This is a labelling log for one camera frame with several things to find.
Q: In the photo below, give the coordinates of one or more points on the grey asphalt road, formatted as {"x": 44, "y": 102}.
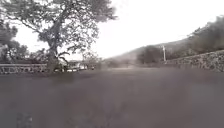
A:
{"x": 113, "y": 100}

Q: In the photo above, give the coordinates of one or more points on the dark round tree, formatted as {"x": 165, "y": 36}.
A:
{"x": 149, "y": 54}

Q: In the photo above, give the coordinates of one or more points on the vehicle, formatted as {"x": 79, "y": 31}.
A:
{"x": 74, "y": 66}

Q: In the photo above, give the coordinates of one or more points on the pale pole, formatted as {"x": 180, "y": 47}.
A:
{"x": 164, "y": 53}

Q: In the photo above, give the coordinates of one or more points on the large spreading tree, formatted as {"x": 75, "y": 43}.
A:
{"x": 63, "y": 20}

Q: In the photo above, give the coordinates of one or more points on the wooded hillside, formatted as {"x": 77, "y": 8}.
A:
{"x": 200, "y": 41}

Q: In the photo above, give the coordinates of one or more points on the low pale railing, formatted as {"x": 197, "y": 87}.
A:
{"x": 20, "y": 68}

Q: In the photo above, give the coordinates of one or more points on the rough stone wall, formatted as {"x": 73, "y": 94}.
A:
{"x": 203, "y": 61}

